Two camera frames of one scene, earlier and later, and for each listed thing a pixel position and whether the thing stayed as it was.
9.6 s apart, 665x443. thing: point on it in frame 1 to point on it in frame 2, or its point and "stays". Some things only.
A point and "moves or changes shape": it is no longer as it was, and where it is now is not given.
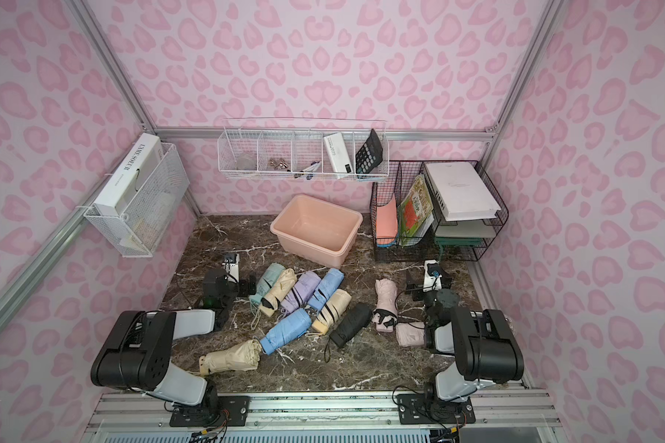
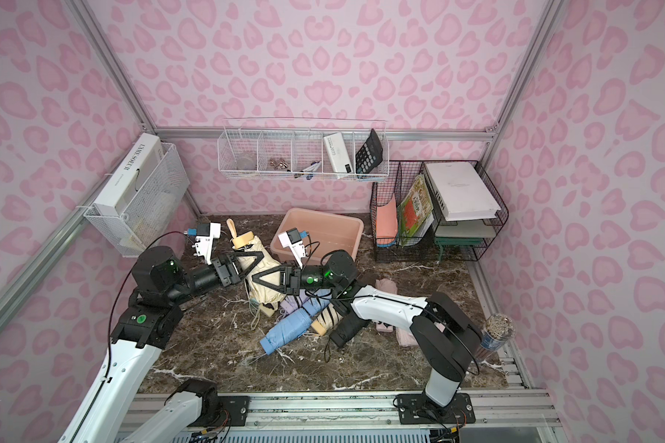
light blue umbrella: x=290 y=329 stays
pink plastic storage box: x=314 y=230 moves or changes shape
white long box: x=121 y=193 stays
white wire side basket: x=150 y=218 stays
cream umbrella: x=244 y=355 to x=265 y=297
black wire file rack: x=433 y=210 stays
